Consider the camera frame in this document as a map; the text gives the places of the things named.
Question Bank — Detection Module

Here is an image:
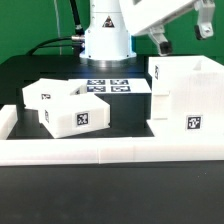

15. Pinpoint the white drawer cabinet box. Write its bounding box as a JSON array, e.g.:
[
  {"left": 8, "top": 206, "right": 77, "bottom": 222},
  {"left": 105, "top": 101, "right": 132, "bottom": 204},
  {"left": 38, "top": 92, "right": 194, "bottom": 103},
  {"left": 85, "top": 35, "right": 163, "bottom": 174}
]
[{"left": 147, "top": 56, "right": 224, "bottom": 137}]

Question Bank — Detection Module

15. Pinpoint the white drawer tagged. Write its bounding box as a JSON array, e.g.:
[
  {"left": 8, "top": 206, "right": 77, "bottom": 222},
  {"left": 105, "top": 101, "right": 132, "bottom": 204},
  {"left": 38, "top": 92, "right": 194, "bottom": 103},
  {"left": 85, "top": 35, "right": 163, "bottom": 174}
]
[
  {"left": 22, "top": 78, "right": 87, "bottom": 110},
  {"left": 38, "top": 93, "right": 110, "bottom": 138}
]

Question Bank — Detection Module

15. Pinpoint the thin white cable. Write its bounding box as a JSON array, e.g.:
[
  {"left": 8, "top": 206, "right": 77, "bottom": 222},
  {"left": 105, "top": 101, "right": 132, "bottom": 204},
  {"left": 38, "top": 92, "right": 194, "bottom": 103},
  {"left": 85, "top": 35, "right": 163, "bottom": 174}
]
[{"left": 53, "top": 0, "right": 64, "bottom": 56}]

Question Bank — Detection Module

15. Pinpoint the white drawer front tagged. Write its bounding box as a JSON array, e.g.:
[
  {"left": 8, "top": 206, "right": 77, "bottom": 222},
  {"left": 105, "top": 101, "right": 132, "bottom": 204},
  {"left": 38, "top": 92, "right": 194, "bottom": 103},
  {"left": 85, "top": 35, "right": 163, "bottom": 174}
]
[{"left": 38, "top": 93, "right": 110, "bottom": 138}]

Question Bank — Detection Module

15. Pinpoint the white marker tag sheet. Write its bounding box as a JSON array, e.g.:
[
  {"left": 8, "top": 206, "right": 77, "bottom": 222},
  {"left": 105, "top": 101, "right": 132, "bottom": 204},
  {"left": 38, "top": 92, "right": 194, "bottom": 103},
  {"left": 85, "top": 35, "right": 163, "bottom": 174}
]
[{"left": 70, "top": 78, "right": 151, "bottom": 94}]

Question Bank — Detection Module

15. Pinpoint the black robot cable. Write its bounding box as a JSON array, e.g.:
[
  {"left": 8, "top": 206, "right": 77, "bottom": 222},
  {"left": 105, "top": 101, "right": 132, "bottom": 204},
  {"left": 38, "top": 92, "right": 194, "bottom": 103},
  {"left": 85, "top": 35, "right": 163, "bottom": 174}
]
[{"left": 25, "top": 0, "right": 86, "bottom": 56}]

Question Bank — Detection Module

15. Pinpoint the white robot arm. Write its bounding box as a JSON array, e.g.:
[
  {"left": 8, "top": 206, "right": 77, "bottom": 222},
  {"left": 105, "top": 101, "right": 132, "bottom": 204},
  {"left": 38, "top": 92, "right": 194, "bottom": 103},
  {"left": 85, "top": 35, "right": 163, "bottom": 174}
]
[{"left": 80, "top": 0, "right": 215, "bottom": 67}]

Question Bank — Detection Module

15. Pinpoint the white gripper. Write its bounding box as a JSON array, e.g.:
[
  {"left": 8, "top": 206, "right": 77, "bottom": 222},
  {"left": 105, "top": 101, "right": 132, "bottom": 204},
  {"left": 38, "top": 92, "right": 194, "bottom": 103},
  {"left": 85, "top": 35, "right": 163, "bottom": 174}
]
[{"left": 119, "top": 0, "right": 214, "bottom": 56}]

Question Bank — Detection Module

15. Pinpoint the white U-shaped frame border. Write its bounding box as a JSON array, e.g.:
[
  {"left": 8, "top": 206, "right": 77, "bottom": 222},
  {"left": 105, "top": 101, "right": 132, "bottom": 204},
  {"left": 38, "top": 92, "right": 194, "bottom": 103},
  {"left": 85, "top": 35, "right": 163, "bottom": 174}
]
[{"left": 0, "top": 105, "right": 224, "bottom": 166}]

